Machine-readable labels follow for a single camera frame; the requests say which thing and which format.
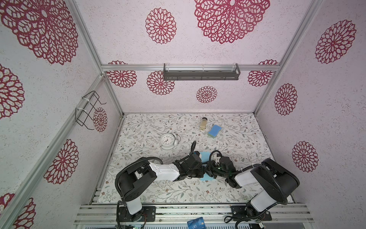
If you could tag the blue card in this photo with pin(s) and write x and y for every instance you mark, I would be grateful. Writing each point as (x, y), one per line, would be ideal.
(197, 223)

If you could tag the black wall shelf rack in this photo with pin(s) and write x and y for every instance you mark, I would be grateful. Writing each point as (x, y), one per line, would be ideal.
(202, 75)

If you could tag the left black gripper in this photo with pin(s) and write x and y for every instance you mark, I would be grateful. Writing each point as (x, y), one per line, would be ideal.
(200, 171)

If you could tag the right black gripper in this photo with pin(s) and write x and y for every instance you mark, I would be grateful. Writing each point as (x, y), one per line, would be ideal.
(210, 167)

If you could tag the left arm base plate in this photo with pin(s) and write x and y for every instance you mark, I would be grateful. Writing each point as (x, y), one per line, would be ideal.
(147, 214)

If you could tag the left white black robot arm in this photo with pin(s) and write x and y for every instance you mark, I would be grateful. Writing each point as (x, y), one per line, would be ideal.
(135, 178)

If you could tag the blue green sponge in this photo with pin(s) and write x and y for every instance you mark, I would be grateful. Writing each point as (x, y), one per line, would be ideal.
(214, 131)

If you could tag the light blue paper sheet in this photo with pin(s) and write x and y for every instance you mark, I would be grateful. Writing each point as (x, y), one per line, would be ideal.
(205, 158)

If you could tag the white alarm clock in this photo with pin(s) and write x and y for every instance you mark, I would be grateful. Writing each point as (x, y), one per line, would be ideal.
(169, 141)

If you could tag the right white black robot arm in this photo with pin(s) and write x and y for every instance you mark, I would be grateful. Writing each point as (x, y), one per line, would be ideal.
(277, 182)

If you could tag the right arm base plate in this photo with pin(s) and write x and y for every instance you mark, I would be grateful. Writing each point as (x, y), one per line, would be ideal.
(242, 211)

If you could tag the small yellow liquid jar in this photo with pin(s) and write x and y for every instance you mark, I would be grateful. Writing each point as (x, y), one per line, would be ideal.
(203, 123)

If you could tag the black wire wall basket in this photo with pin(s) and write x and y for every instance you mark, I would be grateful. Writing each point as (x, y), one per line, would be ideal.
(92, 115)

